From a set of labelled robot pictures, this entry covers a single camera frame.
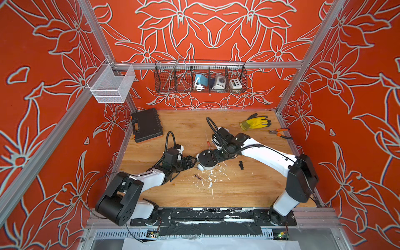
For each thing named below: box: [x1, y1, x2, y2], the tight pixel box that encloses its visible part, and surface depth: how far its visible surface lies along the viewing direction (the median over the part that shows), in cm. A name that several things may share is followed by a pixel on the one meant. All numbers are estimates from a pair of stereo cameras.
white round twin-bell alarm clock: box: [195, 149, 218, 172], surface depth 88 cm
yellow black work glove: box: [239, 113, 272, 131], surface depth 112 cm
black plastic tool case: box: [131, 108, 164, 143], surface depth 106 cm
